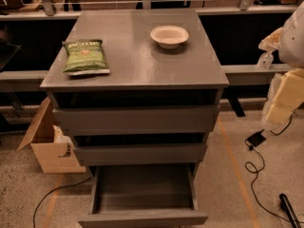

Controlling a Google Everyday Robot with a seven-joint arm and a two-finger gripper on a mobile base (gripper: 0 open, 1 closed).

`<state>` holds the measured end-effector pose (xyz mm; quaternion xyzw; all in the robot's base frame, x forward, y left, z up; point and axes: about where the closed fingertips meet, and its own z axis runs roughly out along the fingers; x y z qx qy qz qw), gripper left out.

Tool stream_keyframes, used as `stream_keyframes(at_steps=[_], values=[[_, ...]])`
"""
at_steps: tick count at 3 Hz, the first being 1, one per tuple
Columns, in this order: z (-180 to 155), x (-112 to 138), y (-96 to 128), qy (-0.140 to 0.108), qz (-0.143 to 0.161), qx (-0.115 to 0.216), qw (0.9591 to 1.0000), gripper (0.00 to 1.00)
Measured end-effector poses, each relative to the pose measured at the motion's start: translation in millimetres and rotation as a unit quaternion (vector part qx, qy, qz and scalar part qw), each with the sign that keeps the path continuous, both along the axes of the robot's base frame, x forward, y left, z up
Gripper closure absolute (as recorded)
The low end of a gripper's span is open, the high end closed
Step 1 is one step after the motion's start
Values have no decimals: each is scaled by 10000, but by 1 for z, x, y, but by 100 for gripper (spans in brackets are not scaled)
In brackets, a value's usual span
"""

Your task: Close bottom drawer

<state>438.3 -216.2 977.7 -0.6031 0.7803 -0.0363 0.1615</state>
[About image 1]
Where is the grey bottom drawer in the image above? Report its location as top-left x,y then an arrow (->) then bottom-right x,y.
78,163 -> 207,228

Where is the grey drawer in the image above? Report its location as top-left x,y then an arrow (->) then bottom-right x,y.
74,143 -> 207,166
78,163 -> 207,228
53,105 -> 219,136

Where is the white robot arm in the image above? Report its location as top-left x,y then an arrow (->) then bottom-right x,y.
258,2 -> 304,130

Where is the grey middle drawer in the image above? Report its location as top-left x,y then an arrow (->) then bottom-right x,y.
74,143 -> 207,166

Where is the grey drawer cabinet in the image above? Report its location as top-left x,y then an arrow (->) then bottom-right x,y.
39,9 -> 230,182

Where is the grey top drawer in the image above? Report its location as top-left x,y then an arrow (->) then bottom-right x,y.
53,105 -> 219,136

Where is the black power adapter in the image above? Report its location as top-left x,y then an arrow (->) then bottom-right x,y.
245,131 -> 266,147

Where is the black bar on floor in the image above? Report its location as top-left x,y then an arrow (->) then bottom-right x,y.
279,194 -> 301,228

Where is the white paper bowl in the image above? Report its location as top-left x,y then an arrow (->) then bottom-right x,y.
150,26 -> 189,49

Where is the green chip bag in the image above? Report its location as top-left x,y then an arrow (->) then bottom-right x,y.
63,39 -> 110,76

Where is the open cardboard box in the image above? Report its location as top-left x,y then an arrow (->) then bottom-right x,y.
17,97 -> 86,174

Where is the black cable left floor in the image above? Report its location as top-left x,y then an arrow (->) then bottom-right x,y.
32,175 -> 93,228

